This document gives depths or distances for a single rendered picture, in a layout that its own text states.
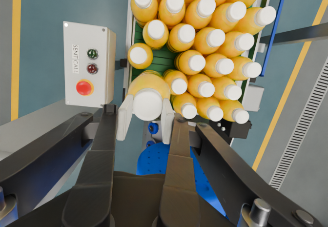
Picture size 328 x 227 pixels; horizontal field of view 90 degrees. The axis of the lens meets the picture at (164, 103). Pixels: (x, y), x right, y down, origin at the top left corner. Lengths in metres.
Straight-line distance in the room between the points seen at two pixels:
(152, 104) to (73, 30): 0.31
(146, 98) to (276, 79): 1.78
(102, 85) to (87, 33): 0.12
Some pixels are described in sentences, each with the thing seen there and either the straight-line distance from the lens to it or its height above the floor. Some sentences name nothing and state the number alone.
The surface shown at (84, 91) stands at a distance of 0.45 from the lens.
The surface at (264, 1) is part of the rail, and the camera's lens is 0.68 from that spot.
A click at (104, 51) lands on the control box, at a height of 1.10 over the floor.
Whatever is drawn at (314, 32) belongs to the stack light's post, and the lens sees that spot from 0.69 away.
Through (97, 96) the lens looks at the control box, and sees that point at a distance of 0.46.
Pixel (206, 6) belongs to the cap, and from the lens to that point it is 0.45.
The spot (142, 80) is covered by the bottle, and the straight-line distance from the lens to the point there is 0.25.
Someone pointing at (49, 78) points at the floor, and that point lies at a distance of 1.79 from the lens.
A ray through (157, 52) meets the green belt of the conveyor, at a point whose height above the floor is 0.90.
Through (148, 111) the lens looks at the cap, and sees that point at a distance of 0.21.
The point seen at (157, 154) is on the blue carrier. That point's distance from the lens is 0.55.
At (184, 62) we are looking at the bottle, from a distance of 0.46.
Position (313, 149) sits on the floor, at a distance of 2.51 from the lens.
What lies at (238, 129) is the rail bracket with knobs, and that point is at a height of 1.00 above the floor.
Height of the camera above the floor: 1.52
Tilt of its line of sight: 75 degrees down
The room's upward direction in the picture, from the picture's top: 167 degrees clockwise
